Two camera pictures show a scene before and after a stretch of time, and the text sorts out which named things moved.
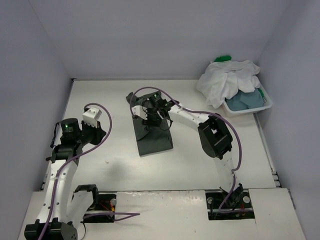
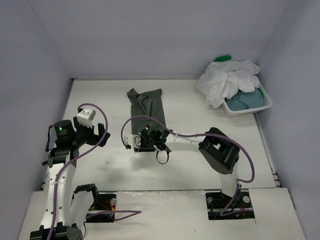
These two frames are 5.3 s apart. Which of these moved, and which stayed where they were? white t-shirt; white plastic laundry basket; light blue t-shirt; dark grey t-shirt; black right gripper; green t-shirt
Moved: black right gripper; dark grey t-shirt
Stayed: white t-shirt; green t-shirt; light blue t-shirt; white plastic laundry basket
